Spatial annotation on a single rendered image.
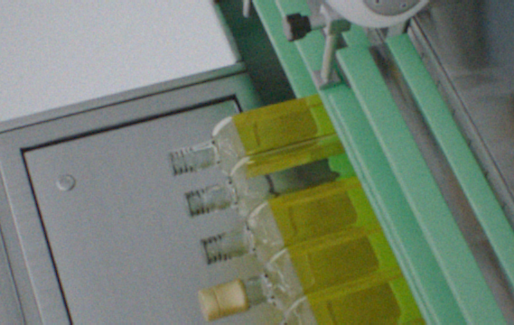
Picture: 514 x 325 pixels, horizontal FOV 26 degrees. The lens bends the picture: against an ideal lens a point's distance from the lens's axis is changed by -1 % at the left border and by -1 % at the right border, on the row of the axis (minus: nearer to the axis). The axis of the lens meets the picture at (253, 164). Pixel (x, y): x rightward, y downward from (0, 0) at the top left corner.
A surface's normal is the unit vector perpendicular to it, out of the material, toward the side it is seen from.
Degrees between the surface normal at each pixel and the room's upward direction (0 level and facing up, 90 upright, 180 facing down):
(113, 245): 91
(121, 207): 90
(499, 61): 90
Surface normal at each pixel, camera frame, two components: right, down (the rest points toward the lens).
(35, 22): 0.05, -0.55
